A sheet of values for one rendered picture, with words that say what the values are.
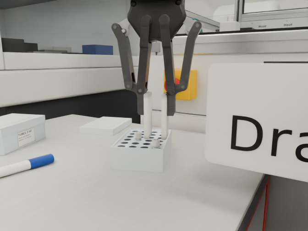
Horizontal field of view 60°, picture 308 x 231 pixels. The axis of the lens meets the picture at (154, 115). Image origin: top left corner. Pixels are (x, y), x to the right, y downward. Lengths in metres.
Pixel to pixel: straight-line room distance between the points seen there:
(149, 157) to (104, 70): 0.76
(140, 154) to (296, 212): 0.40
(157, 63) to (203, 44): 0.13
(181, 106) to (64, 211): 0.44
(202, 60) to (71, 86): 0.53
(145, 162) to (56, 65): 0.62
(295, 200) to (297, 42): 0.33
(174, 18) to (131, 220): 0.27
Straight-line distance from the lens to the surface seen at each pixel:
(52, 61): 0.96
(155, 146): 0.42
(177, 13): 0.40
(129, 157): 0.43
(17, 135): 0.59
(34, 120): 0.62
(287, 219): 0.70
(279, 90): 0.28
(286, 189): 0.67
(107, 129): 0.63
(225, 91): 0.29
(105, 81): 1.14
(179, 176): 0.41
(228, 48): 0.64
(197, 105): 0.67
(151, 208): 0.33
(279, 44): 0.62
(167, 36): 0.39
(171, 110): 0.40
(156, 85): 0.72
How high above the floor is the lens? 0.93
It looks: 12 degrees down
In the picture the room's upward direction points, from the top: straight up
